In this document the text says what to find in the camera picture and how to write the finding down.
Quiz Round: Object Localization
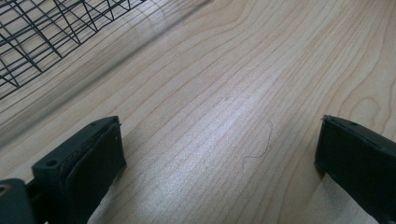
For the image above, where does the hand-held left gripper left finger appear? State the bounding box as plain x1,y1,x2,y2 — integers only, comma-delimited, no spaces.
31,115,128,224

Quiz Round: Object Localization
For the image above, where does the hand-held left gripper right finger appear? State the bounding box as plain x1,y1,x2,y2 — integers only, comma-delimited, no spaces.
314,114,396,224

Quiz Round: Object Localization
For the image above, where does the black wire basket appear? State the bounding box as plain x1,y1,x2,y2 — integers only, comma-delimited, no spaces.
0,0,148,101

